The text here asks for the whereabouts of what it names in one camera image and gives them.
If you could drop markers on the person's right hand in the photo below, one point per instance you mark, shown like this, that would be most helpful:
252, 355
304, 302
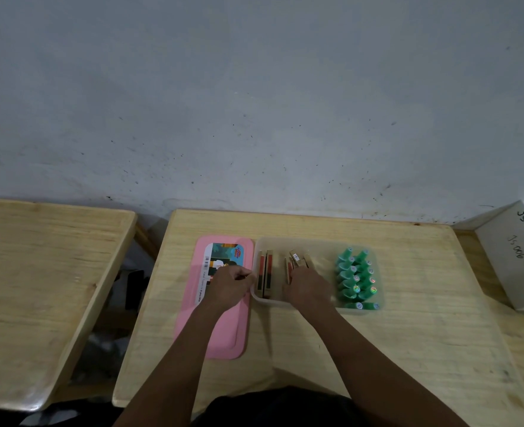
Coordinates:
306, 289

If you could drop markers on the person's left hand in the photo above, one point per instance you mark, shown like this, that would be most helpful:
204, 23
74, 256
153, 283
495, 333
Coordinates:
228, 289

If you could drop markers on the clear plastic container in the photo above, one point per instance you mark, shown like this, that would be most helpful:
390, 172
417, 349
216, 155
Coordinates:
324, 262

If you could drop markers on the group of tan boxes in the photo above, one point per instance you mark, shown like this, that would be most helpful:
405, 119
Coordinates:
266, 273

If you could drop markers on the pink lid with picture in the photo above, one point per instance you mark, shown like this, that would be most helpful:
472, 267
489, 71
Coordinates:
226, 333

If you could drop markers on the group of teal bottles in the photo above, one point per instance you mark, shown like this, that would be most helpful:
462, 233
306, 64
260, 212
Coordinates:
355, 280

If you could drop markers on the person's right forearm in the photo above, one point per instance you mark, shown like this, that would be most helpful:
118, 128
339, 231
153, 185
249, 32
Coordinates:
377, 373

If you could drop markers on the person's left forearm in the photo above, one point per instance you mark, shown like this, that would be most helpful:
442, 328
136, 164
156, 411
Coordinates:
173, 373

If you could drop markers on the person's black shorts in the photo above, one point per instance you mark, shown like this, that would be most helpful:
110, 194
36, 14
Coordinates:
280, 409

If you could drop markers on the white cardboard box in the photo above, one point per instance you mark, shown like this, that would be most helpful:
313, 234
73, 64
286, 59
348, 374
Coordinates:
515, 266

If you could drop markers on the light wooden table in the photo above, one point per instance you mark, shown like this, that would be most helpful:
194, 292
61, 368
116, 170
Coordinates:
39, 293

